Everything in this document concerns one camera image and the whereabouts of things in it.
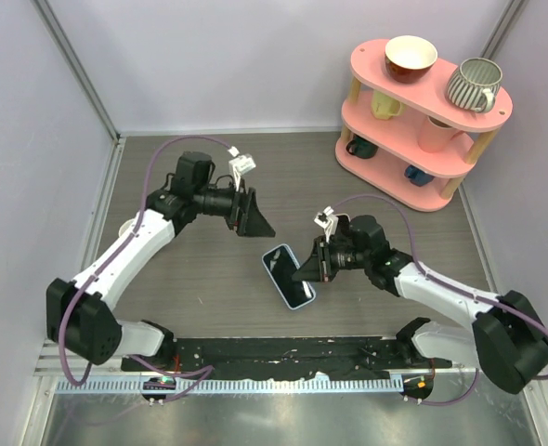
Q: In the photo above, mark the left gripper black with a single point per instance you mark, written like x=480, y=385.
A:
x=245, y=217

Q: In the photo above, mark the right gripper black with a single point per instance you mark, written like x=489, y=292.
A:
x=318, y=268

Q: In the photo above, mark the blue phone case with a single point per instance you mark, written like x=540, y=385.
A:
x=297, y=304

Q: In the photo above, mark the black phone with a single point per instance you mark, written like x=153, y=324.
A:
x=285, y=274

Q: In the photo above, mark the pink phone case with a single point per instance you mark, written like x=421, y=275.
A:
x=343, y=221

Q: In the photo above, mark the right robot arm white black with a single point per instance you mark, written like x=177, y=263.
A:
x=500, y=335

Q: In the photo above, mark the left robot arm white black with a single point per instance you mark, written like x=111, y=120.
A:
x=79, y=312

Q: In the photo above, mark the dark green mug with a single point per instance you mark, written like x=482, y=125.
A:
x=361, y=148

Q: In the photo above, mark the blue mug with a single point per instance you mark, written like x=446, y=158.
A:
x=417, y=176

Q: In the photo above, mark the pink three-tier shelf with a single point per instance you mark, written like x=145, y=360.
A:
x=414, y=124

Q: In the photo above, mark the yellow mug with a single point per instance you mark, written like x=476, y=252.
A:
x=384, y=107

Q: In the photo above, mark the pink mug on shelf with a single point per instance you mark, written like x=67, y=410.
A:
x=435, y=135

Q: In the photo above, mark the red bowl white inside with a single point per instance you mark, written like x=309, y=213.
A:
x=409, y=58

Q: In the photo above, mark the grey striped mug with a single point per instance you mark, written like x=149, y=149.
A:
x=474, y=85

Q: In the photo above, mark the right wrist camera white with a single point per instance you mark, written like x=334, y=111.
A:
x=327, y=220

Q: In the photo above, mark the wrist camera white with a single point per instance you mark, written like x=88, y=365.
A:
x=327, y=220
x=239, y=165

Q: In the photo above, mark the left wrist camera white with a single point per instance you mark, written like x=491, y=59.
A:
x=239, y=165

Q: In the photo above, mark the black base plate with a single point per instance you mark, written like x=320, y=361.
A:
x=290, y=359

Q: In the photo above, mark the white slotted cable duct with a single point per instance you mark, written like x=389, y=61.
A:
x=148, y=384

